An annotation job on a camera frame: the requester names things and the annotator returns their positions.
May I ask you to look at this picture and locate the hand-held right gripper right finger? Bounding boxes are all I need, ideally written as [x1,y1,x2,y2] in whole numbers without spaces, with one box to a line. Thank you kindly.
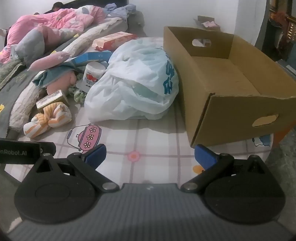
[180,144,272,193]

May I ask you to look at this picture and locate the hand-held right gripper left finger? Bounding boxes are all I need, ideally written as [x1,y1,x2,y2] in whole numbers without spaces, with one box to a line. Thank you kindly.
[24,144,120,193]

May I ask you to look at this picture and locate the large cardboard box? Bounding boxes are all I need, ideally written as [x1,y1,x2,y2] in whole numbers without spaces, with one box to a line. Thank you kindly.
[163,26,296,148]

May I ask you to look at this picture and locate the pink plush toy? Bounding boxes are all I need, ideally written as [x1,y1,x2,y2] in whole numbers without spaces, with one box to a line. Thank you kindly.
[46,71,78,95]

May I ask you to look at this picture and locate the white yogurt cup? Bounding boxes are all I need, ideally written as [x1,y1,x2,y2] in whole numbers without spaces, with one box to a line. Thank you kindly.
[76,61,107,91]

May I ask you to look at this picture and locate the light blue towel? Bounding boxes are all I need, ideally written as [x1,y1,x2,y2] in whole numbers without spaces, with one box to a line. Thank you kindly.
[32,64,79,87]

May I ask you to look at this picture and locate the blue wet wipes packet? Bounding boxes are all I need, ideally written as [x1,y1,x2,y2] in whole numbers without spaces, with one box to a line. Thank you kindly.
[66,50,114,67]

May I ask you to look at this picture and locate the orange striped sock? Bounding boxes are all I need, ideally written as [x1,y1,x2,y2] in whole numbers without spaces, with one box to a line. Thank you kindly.
[23,102,72,139]

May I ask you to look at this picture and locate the gold box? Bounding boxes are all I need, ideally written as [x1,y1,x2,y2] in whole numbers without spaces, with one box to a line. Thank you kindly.
[36,89,68,112]

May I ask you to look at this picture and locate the green scrunchie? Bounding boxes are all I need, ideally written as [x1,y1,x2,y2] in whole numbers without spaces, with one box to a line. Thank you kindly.
[68,85,89,102]

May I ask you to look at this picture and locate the white plastic bag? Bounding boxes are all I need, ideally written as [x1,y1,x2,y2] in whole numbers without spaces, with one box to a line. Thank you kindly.
[84,37,179,122]

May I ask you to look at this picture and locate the grey-green fuzzy blanket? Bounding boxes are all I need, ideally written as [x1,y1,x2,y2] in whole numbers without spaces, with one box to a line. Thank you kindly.
[0,56,23,88]

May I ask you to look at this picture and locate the pink wet wipes packet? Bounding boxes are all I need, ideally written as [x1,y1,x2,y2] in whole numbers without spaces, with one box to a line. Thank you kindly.
[92,32,138,52]

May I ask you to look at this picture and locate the small cardboard box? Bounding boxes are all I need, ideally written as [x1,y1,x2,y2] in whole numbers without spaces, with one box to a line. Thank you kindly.
[194,16,221,32]

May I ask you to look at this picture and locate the pink quilt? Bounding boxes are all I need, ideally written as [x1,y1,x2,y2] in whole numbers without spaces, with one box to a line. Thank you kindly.
[0,6,107,71]

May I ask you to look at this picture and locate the lavender clothes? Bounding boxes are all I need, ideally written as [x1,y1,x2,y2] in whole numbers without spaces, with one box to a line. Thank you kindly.
[104,3,137,19]

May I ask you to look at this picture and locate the dark headboard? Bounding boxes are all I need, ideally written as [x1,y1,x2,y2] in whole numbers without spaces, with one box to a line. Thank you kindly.
[44,0,127,14]

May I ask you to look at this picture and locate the red cloth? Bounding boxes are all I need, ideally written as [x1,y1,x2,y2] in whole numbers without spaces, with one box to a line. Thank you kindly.
[268,9,289,28]

